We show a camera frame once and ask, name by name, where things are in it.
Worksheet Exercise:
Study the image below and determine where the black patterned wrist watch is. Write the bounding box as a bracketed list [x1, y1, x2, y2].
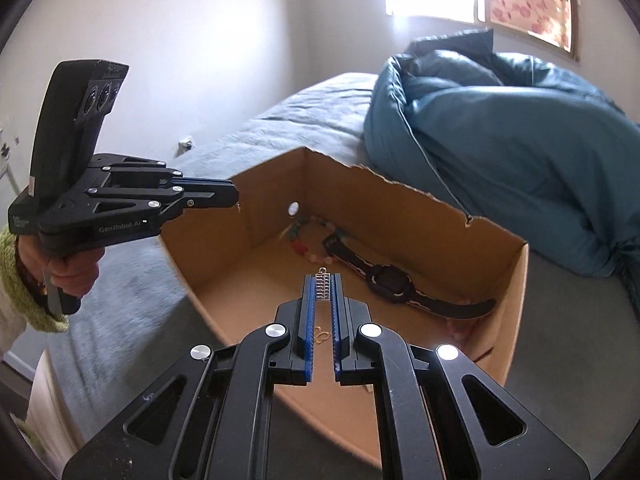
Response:
[322, 232, 497, 320]

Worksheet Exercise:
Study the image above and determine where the blue duvet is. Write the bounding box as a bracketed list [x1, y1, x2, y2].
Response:
[362, 29, 640, 306]

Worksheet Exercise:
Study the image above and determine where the cardboard box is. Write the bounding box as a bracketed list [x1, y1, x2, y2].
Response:
[159, 146, 530, 468]

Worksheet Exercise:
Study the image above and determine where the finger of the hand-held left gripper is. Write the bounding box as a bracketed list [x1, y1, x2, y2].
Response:
[86, 186, 240, 227]
[90, 154, 237, 196]

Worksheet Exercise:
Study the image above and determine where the bed with grey sheet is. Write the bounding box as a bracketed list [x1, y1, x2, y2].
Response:
[27, 72, 640, 480]

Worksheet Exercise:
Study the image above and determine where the beaded bracelet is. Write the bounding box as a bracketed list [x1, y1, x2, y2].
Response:
[282, 215, 351, 263]

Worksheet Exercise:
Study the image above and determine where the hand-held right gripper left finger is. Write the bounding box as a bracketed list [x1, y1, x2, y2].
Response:
[62, 272, 321, 480]

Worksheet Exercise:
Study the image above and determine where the person's left hand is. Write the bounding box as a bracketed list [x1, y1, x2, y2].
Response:
[15, 235, 102, 299]

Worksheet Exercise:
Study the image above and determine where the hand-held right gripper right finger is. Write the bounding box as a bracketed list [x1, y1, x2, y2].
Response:
[330, 272, 590, 480]

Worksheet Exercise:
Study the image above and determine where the silver dangle earring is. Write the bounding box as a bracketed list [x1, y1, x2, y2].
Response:
[315, 267, 334, 304]

